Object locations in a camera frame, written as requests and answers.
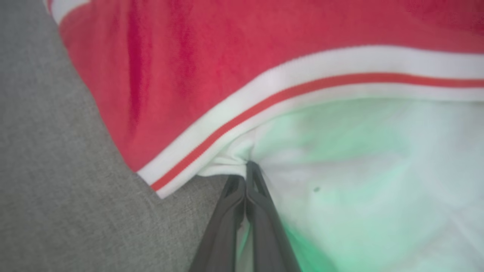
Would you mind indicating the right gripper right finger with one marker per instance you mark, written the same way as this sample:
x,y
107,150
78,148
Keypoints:
x,y
266,234

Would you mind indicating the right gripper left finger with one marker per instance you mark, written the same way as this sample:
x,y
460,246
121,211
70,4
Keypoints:
x,y
223,234

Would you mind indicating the red basketball jersey white trim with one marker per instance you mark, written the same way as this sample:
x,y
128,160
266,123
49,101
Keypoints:
x,y
302,113

